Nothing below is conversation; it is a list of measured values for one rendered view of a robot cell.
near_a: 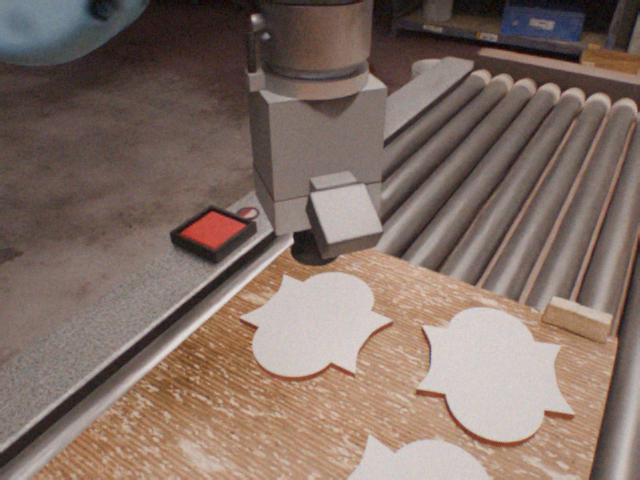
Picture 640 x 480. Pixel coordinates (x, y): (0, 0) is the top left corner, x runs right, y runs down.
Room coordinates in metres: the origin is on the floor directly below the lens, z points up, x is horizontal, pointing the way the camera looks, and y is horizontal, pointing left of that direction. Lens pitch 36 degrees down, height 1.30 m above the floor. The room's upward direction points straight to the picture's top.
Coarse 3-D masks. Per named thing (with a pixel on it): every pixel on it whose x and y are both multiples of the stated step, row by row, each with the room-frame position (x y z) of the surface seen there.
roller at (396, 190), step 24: (480, 96) 0.99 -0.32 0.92; (504, 96) 1.07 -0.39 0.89; (456, 120) 0.88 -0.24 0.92; (480, 120) 0.93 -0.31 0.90; (432, 144) 0.78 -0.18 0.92; (456, 144) 0.82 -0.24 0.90; (408, 168) 0.70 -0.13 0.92; (432, 168) 0.73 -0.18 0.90; (384, 192) 0.63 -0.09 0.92; (408, 192) 0.66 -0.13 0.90; (384, 216) 0.59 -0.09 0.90
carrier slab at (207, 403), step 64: (384, 256) 0.46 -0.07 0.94; (448, 320) 0.36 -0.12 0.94; (192, 384) 0.29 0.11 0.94; (256, 384) 0.29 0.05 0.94; (320, 384) 0.29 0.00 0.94; (384, 384) 0.29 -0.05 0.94; (576, 384) 0.28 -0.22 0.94; (64, 448) 0.22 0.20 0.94; (128, 448) 0.22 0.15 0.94; (192, 448) 0.23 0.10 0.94; (256, 448) 0.23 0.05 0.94; (320, 448) 0.23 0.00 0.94; (512, 448) 0.22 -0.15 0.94; (576, 448) 0.22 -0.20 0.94
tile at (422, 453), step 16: (368, 448) 0.22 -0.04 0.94; (384, 448) 0.22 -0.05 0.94; (416, 448) 0.22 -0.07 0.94; (432, 448) 0.22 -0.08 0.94; (448, 448) 0.22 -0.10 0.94; (368, 464) 0.21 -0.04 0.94; (384, 464) 0.21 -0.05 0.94; (400, 464) 0.21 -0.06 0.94; (416, 464) 0.21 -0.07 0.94; (432, 464) 0.21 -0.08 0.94; (448, 464) 0.21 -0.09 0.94; (464, 464) 0.21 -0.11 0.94; (480, 464) 0.21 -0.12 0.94
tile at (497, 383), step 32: (480, 320) 0.35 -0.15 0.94; (512, 320) 0.35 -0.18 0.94; (448, 352) 0.31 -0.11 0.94; (480, 352) 0.31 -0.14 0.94; (512, 352) 0.31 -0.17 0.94; (544, 352) 0.31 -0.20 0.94; (448, 384) 0.28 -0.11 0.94; (480, 384) 0.28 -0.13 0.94; (512, 384) 0.28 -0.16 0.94; (544, 384) 0.28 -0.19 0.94; (480, 416) 0.25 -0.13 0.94; (512, 416) 0.25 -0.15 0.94
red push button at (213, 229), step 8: (208, 216) 0.55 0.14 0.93; (216, 216) 0.55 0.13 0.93; (224, 216) 0.55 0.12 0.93; (200, 224) 0.54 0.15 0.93; (208, 224) 0.54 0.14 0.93; (216, 224) 0.54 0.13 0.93; (224, 224) 0.54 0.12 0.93; (232, 224) 0.54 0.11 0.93; (240, 224) 0.54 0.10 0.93; (184, 232) 0.52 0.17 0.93; (192, 232) 0.52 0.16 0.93; (200, 232) 0.52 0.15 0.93; (208, 232) 0.52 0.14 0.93; (216, 232) 0.52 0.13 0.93; (224, 232) 0.52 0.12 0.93; (232, 232) 0.52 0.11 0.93; (200, 240) 0.50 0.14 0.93; (208, 240) 0.50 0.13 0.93; (216, 240) 0.50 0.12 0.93; (224, 240) 0.50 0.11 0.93
